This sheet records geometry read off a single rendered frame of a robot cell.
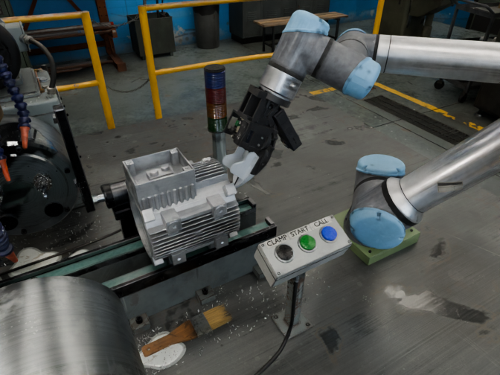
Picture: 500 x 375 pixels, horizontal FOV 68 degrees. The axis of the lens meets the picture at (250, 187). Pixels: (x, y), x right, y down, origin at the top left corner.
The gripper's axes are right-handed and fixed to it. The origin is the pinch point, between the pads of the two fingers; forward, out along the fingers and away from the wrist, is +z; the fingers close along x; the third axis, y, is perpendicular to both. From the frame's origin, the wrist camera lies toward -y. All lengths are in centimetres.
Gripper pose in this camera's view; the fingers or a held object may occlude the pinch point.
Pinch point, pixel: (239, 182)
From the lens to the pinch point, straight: 80.6
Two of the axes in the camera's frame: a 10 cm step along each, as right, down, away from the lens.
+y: -7.5, -1.6, -6.4
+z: -4.4, 8.5, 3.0
